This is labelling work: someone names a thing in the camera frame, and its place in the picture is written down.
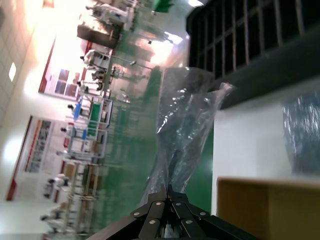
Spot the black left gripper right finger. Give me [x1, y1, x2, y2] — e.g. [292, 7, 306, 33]
[167, 185, 258, 240]

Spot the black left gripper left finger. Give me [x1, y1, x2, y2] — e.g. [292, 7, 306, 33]
[86, 185, 168, 240]

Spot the clear antistatic plastic bag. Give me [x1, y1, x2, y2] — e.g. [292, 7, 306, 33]
[139, 66, 238, 208]

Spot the brown cardboard box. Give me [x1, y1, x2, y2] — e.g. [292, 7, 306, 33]
[216, 176, 320, 240]

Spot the black slotted plastic container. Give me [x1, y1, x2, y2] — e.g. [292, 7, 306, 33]
[186, 0, 320, 111]

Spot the white pipe roller rack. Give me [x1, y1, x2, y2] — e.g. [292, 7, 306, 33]
[64, 161, 108, 198]
[62, 197, 101, 235]

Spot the white humanoid robot black head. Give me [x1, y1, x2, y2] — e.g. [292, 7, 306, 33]
[56, 149, 73, 161]
[46, 174, 71, 196]
[67, 103, 81, 116]
[76, 79, 101, 92]
[61, 126, 76, 141]
[39, 207, 66, 228]
[79, 48, 111, 70]

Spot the white blue shelf rack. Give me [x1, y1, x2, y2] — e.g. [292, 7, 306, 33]
[66, 124, 108, 161]

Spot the shelf rack with blue bin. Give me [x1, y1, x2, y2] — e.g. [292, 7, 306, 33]
[74, 96, 115, 130]

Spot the green cloth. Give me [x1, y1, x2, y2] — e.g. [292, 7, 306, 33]
[89, 102, 102, 128]
[152, 0, 176, 13]

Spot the blue plastic bin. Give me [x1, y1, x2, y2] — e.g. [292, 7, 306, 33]
[74, 102, 85, 118]

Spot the flat empty antistatic bag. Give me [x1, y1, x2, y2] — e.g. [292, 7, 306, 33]
[281, 89, 320, 176]

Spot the long white table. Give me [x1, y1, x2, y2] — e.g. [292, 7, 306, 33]
[104, 53, 156, 76]

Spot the dark server cabinet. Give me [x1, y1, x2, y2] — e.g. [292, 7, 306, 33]
[76, 22, 123, 50]

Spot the square ceiling light panel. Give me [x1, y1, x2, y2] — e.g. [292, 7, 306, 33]
[8, 62, 18, 82]

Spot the white robot workstation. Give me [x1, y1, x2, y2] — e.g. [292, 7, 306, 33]
[86, 0, 137, 31]

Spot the wall poster with photo strip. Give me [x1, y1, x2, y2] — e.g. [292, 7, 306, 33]
[5, 114, 73, 202]

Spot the wall poster with red photos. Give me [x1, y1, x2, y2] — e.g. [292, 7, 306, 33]
[38, 32, 92, 97]

